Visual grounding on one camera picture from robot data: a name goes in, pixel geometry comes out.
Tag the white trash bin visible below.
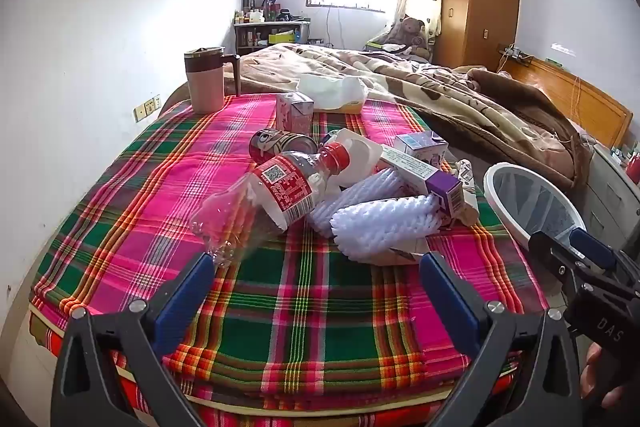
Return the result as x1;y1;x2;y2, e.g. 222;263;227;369
482;162;588;253

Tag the grey drawer nightstand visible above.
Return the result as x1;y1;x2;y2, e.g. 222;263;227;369
582;142;640;253

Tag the white plastic milk bottle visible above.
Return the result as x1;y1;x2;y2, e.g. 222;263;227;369
320;129;386;192

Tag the black rack with power strip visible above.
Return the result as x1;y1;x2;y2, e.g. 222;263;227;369
497;44;533;68

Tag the cluttered shelf unit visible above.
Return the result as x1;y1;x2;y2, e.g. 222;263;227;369
233;19;312;56

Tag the yellow tissue pack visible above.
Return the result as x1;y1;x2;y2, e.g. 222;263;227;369
295;74;369;114

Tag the plaid bed sheet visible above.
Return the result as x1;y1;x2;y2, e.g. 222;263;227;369
29;94;551;427

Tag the person's right hand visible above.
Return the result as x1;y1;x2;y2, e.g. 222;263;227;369
580;342;626;409

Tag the wooden headboard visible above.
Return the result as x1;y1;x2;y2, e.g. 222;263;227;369
500;54;633;148

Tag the brown patterned blanket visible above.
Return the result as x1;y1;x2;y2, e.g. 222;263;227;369
239;43;593;192

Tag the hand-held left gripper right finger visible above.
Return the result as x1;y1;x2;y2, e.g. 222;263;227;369
419;251;586;427

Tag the clear plastic bottle red label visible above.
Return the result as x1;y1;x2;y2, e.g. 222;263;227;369
189;142;351;269

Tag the pink drink carton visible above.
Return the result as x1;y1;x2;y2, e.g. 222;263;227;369
276;92;315;135

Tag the wall socket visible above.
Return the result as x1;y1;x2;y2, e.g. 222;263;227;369
132;94;162;122

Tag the purple drink carton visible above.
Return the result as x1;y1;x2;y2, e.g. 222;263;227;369
393;130;449;168

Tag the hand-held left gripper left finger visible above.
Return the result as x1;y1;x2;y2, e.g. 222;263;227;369
50;251;216;427

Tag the pink mug brown lid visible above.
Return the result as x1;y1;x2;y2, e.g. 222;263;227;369
184;47;242;114

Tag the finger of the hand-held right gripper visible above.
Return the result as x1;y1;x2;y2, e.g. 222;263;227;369
529;231;588;295
569;228;640;295

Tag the brown teddy bear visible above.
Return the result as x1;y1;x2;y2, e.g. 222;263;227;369
382;16;431;58

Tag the purple white long box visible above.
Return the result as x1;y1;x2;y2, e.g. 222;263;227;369
378;144;466;217

